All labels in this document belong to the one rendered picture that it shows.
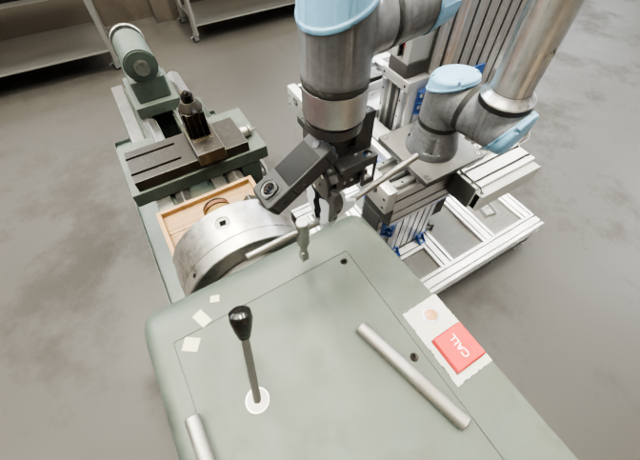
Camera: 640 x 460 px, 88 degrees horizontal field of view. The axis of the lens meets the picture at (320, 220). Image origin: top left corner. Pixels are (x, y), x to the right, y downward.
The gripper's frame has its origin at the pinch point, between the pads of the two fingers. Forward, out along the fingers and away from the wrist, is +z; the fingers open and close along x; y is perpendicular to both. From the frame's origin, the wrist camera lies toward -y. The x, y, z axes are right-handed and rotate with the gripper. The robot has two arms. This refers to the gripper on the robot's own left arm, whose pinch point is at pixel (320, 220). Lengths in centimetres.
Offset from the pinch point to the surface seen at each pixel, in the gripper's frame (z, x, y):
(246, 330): -1.0, -10.5, -18.1
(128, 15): 132, 464, 18
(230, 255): 14.8, 11.3, -14.7
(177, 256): 20.7, 21.4, -24.8
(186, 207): 48, 60, -19
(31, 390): 137, 73, -124
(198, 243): 15.7, 18.5, -19.3
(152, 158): 41, 82, -22
